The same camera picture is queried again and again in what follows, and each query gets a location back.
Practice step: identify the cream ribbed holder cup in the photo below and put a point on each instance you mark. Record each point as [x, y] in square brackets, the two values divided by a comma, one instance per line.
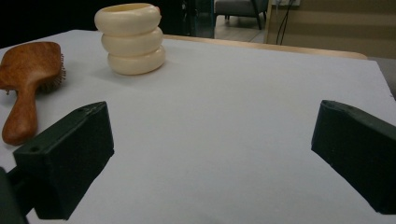
[132, 43]

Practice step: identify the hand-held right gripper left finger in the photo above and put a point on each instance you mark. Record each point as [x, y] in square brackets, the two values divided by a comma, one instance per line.
[71, 155]

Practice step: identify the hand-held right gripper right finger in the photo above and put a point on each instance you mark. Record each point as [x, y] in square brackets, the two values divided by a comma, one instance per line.
[361, 152]

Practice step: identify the grey chair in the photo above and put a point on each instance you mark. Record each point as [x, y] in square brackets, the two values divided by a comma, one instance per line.
[239, 7]

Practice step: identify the white table mat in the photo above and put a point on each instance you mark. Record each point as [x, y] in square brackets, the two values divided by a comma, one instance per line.
[218, 124]

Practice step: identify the wooden hairbrush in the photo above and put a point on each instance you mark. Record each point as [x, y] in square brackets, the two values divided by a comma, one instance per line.
[28, 71]

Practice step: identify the wooden table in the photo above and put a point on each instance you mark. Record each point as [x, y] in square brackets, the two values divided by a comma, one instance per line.
[280, 48]

